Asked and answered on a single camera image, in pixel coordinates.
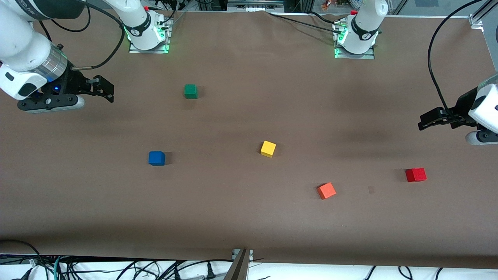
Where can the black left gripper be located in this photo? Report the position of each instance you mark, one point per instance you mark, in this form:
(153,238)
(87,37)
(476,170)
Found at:
(462,105)

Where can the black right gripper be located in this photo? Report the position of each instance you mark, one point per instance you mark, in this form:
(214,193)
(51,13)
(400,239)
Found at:
(74,83)

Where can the red wooden block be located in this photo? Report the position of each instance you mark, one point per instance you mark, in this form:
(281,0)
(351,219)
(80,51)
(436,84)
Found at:
(415,175)

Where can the blue wooden block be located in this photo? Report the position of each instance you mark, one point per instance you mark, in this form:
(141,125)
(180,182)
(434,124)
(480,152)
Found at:
(156,158)

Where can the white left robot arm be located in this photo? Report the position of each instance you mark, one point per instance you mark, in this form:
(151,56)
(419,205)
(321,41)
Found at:
(365,23)

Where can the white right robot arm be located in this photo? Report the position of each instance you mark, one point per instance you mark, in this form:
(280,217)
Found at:
(23,42)

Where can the green wooden block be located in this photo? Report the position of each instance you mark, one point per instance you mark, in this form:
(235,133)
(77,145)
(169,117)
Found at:
(190,91)

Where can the aluminium table edge profile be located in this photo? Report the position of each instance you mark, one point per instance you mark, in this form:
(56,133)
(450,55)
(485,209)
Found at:
(476,20)

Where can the orange wooden block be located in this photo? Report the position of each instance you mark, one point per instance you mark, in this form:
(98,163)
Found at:
(326,191)

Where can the yellow wooden block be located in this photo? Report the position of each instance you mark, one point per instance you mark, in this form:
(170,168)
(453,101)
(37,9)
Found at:
(268,149)

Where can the brown table cover sheet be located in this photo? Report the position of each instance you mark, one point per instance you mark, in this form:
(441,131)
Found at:
(249,217)

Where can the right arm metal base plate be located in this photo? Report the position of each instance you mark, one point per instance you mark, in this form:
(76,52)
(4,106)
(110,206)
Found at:
(134,49)

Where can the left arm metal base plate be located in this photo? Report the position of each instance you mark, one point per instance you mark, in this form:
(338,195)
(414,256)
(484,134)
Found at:
(369,56)

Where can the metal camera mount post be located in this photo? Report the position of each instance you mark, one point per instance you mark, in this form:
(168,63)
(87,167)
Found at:
(239,268)

